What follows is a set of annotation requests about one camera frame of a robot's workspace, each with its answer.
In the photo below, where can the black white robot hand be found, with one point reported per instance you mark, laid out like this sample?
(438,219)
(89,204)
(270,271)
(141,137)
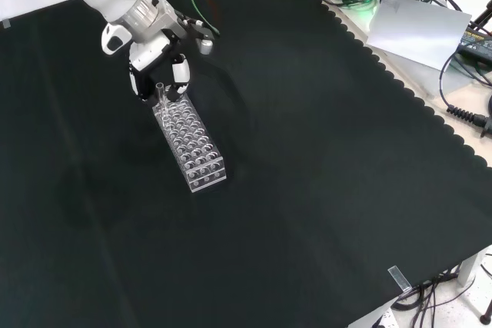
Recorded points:
(144,57)

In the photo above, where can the clear glass test tube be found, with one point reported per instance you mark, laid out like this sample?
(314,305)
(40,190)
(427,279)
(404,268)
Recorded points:
(163,103)

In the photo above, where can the clear plastic test tube rack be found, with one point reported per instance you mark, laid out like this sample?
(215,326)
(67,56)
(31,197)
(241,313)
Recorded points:
(194,151)

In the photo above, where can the grey tape piece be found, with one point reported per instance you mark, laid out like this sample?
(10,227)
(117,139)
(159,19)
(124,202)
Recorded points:
(4,23)

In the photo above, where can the black bench cloth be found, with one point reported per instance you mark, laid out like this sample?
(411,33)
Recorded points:
(269,170)

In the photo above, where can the pale board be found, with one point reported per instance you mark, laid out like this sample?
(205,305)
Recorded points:
(419,32)

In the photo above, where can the black power box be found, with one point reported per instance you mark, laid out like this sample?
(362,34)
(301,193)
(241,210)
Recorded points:
(476,45)

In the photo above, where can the black tripod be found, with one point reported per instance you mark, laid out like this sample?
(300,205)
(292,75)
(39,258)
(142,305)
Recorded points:
(482,17)

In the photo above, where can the white table leg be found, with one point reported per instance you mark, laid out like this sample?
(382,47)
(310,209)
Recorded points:
(471,266)

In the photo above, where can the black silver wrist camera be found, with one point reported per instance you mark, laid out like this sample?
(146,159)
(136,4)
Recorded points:
(192,30)

